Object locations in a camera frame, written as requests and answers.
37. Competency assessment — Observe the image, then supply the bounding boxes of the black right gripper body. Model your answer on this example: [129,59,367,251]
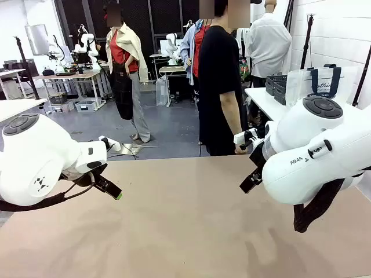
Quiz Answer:
[249,138,266,174]

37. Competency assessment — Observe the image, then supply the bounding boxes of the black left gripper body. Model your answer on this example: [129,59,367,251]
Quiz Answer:
[60,162,110,188]

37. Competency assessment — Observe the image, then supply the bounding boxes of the dark gray plastic basket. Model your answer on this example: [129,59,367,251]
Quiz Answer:
[265,74,288,96]
[274,81,288,106]

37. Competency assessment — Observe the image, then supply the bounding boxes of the clear shopping bag navy handles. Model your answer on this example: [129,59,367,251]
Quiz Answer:
[285,65,363,107]

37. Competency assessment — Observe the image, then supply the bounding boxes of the person's left forearm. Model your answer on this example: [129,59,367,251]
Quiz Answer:
[220,92,243,137]

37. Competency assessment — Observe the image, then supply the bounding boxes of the floral patterned bag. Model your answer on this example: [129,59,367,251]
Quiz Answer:
[239,57,250,82]

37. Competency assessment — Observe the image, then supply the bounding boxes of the clear storage crate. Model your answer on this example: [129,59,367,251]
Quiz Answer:
[74,100,98,113]

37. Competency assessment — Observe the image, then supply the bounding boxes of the person in black t-shirt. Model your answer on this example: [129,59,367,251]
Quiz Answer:
[198,0,252,157]

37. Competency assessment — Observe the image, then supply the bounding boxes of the dark storage crate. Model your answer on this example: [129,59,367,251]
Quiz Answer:
[48,92,68,105]

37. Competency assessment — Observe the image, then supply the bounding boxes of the white side table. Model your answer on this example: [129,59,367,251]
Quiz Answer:
[0,98,49,123]

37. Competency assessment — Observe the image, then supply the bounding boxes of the wood top work table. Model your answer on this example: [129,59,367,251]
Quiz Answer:
[34,71,103,112]

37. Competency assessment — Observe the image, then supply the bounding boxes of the clear plastic container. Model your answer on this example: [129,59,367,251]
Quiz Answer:
[155,75,170,107]

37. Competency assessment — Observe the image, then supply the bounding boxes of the mannequin with white shirt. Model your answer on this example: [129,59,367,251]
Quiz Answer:
[245,0,293,79]

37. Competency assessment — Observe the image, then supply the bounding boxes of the small background table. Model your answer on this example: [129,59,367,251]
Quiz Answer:
[158,65,188,87]

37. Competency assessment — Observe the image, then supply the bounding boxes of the person in red shirt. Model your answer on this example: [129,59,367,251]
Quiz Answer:
[180,19,210,87]

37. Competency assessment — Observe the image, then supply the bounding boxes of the black tripod stand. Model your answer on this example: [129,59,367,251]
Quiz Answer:
[300,13,316,70]
[13,36,41,101]

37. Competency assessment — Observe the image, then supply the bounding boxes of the mannequin with cream jacket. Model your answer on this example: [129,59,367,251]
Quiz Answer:
[103,0,152,143]

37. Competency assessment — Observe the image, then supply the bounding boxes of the black slanted stand pole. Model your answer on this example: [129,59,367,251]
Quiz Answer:
[352,43,371,107]

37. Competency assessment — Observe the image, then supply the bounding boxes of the gray standing panel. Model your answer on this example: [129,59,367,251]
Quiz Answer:
[24,24,50,56]

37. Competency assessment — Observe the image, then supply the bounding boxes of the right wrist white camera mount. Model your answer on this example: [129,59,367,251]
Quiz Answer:
[233,128,265,151]

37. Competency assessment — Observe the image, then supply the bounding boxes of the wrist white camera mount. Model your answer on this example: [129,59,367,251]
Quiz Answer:
[233,128,265,151]
[97,136,121,152]

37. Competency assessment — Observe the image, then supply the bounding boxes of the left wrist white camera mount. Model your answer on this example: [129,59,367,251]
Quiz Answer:
[97,136,121,152]

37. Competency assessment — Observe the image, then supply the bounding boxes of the metal mannequin base plate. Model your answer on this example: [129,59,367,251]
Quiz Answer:
[118,142,145,156]

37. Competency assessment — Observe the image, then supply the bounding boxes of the left arm black cable sleeve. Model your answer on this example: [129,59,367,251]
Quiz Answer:
[0,170,96,212]

